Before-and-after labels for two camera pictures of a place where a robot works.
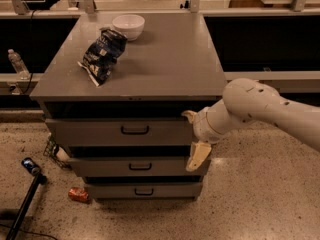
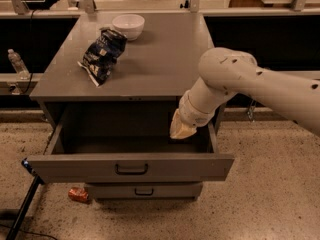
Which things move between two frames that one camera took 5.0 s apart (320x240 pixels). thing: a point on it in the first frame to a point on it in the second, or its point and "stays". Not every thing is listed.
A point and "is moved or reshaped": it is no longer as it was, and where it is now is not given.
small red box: x=78 y=194 stays
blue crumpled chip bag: x=101 y=56 stays
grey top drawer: x=120 y=132 is moved or reshaped
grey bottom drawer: x=145 y=190 stays
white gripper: x=201 y=126 to x=196 y=115
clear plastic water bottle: x=19 y=64 stays
